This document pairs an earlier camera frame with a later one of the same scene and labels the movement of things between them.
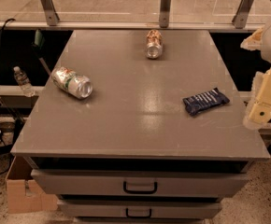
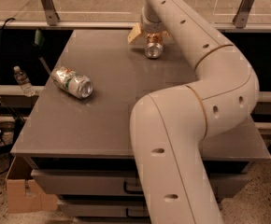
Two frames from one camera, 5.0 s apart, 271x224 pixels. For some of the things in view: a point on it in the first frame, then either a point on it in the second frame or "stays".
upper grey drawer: (64, 182) stays
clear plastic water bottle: (23, 82) stays
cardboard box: (23, 194) stays
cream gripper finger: (254, 42) -> (165, 34)
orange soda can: (154, 44) stays
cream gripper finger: (268, 94) -> (135, 34)
